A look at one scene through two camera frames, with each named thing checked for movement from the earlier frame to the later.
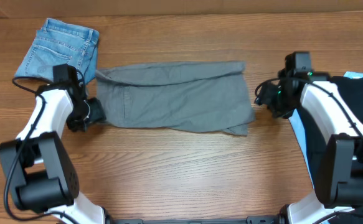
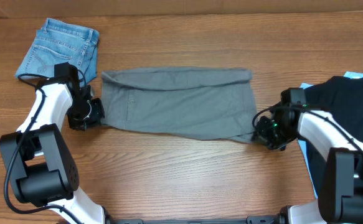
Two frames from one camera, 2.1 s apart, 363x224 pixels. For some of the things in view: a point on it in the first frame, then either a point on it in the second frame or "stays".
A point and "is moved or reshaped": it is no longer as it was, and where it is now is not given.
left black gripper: x=98 y=114 stays
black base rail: x=251 y=219 stays
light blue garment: x=297 y=122 stays
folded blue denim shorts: x=59 y=43 stays
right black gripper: x=265 y=97 to x=263 y=133
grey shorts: x=195 y=97 is moved or reshaped
